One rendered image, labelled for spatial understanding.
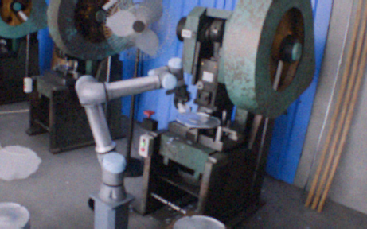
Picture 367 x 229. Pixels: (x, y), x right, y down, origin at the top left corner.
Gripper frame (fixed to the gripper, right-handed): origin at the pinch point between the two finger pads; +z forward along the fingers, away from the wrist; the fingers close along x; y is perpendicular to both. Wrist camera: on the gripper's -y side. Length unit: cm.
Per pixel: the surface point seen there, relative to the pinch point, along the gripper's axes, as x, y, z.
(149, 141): -12.7, -20.0, 22.6
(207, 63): 32.2, 0.1, -16.3
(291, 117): 117, 28, 77
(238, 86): 4.7, 37.6, -25.3
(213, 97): 23.3, 8.6, 1.9
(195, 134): 4.7, 4.8, 20.1
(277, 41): 40, 44, -36
